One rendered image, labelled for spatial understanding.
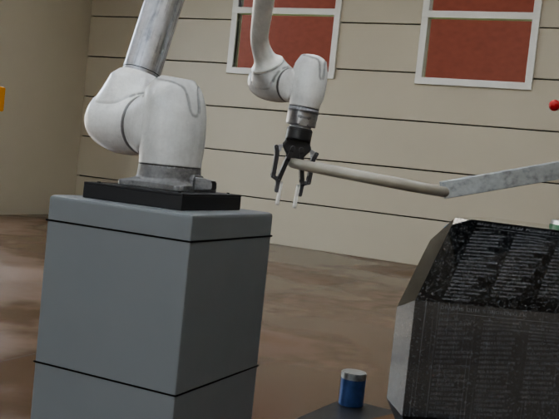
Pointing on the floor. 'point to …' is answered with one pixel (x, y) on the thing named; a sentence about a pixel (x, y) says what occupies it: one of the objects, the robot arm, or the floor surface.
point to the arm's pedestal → (149, 312)
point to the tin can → (352, 387)
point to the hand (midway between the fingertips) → (287, 195)
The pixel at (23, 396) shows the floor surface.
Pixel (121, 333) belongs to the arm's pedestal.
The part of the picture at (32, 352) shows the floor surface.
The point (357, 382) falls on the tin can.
